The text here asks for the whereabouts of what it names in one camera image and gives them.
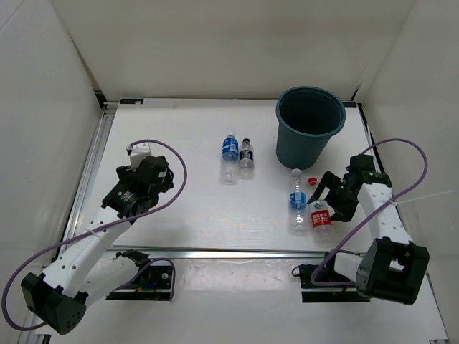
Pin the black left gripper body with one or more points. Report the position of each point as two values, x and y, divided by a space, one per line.
125 173

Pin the white zip tie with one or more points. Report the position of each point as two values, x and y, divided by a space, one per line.
419 198

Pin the red label water bottle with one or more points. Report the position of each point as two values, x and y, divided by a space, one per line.
320 219

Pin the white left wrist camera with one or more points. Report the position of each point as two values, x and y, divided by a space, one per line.
137 153

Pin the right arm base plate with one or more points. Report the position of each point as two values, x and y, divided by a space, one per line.
334 290

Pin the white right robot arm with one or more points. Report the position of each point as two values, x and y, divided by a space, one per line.
393 267

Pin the teal plastic bin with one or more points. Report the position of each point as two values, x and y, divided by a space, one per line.
308 117

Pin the aluminium table rail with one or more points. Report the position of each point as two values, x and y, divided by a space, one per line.
200 217

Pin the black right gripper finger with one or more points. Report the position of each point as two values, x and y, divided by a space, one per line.
328 181
343 213

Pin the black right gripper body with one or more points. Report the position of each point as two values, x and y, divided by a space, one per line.
340 194

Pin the dark label bottle black cap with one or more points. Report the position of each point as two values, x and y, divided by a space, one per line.
246 160

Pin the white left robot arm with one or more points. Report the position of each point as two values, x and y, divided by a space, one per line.
62 292

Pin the blue table sticker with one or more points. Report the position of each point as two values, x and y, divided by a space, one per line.
131 101

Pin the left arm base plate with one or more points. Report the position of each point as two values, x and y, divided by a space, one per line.
155 283

